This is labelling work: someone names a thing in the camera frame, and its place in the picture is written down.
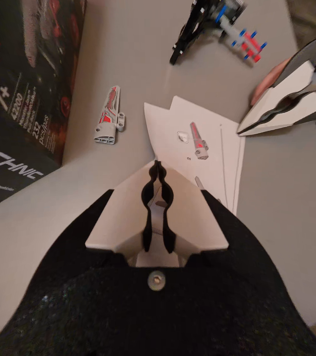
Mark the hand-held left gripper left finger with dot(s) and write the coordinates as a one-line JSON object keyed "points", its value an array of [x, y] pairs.
{"points": [[119, 219]]}

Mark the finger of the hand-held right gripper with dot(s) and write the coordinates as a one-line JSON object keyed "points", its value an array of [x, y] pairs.
{"points": [[288, 83], [299, 111]]}

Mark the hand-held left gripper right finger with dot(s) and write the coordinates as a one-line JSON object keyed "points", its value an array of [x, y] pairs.
{"points": [[196, 222]]}

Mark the white instruction booklet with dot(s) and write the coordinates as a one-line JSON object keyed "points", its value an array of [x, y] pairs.
{"points": [[163, 125]]}

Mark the grey red toy panel piece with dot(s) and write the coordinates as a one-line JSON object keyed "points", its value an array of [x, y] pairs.
{"points": [[107, 122]]}

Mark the black toy vehicle chassis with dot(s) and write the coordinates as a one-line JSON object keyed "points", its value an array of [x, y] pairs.
{"points": [[191, 33]]}

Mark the black toy set box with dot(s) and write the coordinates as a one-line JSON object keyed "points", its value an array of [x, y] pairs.
{"points": [[21, 83]]}

